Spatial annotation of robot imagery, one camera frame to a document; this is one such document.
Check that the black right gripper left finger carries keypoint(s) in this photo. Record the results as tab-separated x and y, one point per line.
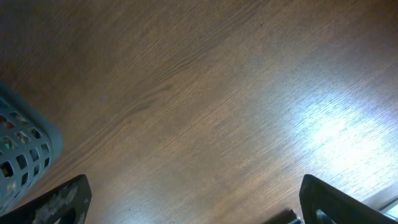
67	203

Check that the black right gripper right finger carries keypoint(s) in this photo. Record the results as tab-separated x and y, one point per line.
316	195

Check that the grey plastic basket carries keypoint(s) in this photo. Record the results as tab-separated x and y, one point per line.
29	145

